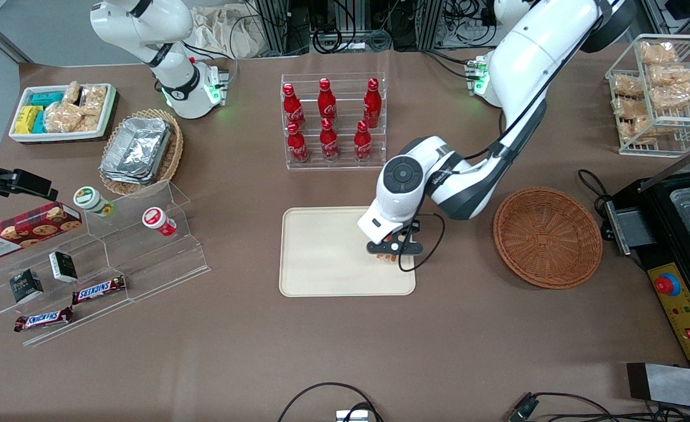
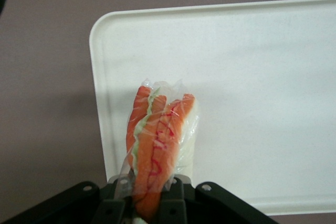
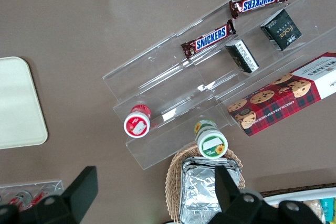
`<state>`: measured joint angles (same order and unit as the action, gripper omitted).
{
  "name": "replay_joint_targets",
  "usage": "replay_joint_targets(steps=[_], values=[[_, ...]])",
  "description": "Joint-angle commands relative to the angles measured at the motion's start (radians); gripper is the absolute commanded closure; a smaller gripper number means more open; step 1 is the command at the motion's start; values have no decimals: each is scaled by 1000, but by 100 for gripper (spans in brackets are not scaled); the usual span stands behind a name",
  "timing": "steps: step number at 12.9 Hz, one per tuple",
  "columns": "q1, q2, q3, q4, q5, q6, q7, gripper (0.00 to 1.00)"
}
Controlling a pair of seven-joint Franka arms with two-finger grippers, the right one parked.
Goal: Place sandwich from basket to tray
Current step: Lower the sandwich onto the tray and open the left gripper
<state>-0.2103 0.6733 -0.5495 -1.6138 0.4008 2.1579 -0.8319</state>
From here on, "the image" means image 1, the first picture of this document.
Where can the brown chocolate bar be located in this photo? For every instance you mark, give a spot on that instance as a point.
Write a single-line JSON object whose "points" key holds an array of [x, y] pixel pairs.
{"points": [[98, 289], [43, 319]]}

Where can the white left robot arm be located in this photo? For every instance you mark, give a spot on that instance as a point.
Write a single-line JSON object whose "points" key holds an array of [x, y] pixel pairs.
{"points": [[526, 70]]}

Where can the yellow snack packet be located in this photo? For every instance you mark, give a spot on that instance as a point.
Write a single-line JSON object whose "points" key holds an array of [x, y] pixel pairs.
{"points": [[27, 119]]}

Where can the red cola bottle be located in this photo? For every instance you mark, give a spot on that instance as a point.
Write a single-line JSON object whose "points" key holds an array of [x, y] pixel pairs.
{"points": [[329, 143], [372, 105], [292, 108], [326, 102], [363, 145], [297, 146]]}

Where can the aluminium foil tray stack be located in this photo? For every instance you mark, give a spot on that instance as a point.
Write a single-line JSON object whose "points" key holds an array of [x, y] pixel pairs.
{"points": [[136, 149]]}

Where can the small teal snack packet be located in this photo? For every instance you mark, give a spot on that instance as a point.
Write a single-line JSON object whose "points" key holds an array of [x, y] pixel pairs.
{"points": [[39, 123]]}

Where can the white rectangular snack tray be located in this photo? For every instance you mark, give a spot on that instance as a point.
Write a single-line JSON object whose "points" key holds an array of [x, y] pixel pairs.
{"points": [[57, 136]]}

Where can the green lid dessert cup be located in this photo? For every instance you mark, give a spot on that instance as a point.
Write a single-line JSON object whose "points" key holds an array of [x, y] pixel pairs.
{"points": [[89, 199]]}

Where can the beige cloth bag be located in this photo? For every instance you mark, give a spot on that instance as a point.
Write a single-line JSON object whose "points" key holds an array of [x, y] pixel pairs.
{"points": [[221, 32]]}

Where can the small black box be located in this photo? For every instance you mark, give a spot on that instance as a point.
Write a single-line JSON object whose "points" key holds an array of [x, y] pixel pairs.
{"points": [[26, 286], [63, 266]]}

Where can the grey flat strip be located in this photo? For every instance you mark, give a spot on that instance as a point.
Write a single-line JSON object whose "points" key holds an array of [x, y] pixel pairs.
{"points": [[673, 385]]}

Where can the red emergency stop button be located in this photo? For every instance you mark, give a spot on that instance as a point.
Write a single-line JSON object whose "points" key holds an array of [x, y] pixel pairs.
{"points": [[667, 285]]}

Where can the red lid dessert cup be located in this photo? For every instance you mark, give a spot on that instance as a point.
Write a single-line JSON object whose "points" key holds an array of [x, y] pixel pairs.
{"points": [[156, 220]]}

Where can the clear acrylic bottle rack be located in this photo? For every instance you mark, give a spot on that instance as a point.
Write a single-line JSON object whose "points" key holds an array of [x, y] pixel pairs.
{"points": [[344, 167]]}

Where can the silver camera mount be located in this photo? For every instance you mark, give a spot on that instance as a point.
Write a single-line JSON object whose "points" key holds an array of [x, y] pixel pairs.
{"points": [[352, 417]]}

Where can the bagged bread rolls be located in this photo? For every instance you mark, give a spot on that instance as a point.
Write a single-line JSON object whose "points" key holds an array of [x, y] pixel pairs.
{"points": [[660, 54], [629, 107], [670, 75], [627, 85], [673, 97], [635, 130]]}

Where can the large teal snack packet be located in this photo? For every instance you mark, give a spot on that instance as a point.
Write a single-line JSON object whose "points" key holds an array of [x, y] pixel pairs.
{"points": [[46, 98]]}

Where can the red tartan cookie box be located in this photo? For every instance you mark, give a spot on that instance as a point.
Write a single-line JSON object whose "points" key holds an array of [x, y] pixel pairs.
{"points": [[22, 231]]}

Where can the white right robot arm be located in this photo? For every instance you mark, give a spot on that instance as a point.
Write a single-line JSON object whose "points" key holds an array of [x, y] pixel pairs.
{"points": [[163, 35]]}

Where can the cream plastic tray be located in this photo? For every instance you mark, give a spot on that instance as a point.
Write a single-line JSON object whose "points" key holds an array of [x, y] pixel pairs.
{"points": [[327, 252]]}

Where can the aluminium corner frame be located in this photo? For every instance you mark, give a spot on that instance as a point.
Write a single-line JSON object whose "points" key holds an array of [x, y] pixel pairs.
{"points": [[673, 14]]}

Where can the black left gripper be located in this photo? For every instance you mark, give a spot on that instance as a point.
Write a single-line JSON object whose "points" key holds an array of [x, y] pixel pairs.
{"points": [[415, 228]]}

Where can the clear acrylic step display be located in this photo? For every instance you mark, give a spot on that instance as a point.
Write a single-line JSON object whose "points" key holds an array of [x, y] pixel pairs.
{"points": [[157, 264]]}

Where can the clear rice cracker bag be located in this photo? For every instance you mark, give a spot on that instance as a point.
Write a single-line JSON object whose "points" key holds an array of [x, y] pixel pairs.
{"points": [[91, 123], [62, 117], [71, 92], [94, 99]]}

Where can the round brown wicker basket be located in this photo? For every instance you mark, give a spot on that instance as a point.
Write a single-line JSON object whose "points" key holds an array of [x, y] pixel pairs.
{"points": [[547, 237]]}

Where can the oval light wicker basket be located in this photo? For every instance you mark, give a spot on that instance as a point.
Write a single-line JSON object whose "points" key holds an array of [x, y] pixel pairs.
{"points": [[174, 146]]}

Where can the black sealing machine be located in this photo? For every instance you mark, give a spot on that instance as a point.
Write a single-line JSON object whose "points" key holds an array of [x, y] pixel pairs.
{"points": [[661, 234]]}

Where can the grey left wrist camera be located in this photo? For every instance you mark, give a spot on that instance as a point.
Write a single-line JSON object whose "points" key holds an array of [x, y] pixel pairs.
{"points": [[394, 248]]}

